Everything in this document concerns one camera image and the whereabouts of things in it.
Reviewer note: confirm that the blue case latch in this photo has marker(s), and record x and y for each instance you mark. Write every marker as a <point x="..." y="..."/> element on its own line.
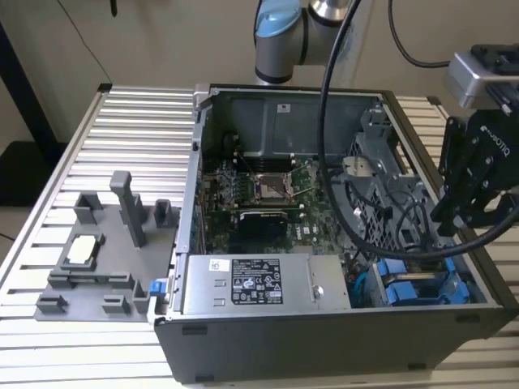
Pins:
<point x="158" y="288"/>

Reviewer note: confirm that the grey parts rack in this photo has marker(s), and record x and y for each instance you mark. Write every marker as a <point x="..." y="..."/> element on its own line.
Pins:
<point x="113" y="251"/>

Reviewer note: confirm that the hard disk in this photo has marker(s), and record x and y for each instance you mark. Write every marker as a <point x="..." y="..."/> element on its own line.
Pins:
<point x="399" y="291"/>

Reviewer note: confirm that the dark grey PC case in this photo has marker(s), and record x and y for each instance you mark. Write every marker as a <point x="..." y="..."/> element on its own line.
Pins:
<point x="284" y="348"/>

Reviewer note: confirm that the silver CPU chip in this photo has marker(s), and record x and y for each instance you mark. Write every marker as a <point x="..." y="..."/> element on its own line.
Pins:
<point x="83" y="248"/>

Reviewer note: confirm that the thin metal locking lever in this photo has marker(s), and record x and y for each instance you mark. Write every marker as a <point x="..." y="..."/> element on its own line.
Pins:
<point x="302" y="167"/>
<point x="246" y="163"/>

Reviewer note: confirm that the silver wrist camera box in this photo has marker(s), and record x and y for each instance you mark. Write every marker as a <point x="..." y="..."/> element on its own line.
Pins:
<point x="466" y="81"/>

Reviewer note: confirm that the silver power supply unit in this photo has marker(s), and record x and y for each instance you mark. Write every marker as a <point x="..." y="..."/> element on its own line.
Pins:
<point x="194" y="291"/>

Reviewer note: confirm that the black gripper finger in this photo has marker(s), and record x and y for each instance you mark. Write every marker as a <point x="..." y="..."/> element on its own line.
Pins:
<point x="452" y="154"/>
<point x="494" y="212"/>

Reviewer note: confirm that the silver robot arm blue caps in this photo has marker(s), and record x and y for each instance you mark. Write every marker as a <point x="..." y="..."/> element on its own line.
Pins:
<point x="275" y="52"/>

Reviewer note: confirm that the black RAM slot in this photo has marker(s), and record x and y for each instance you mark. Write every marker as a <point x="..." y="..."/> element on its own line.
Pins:
<point x="263" y="168"/>
<point x="263" y="158"/>
<point x="263" y="161"/>
<point x="263" y="165"/>

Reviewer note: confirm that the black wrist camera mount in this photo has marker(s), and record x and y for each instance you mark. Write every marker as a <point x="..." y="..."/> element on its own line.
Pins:
<point x="498" y="61"/>

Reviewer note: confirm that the green PC motherboard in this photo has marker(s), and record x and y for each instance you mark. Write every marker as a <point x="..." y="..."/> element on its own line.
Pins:
<point x="316" y="219"/>

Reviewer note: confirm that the black graphics card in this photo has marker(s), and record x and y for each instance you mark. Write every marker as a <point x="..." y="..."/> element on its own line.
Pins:
<point x="263" y="227"/>

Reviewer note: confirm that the black stand with base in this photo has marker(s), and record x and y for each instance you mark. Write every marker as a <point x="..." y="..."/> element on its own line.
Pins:
<point x="24" y="174"/>

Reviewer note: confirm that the square CPU socket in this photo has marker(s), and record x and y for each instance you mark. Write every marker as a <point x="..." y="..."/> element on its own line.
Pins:
<point x="269" y="189"/>

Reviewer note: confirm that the grey metal disk bay cage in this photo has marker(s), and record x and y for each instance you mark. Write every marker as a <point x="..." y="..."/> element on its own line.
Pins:
<point x="373" y="194"/>

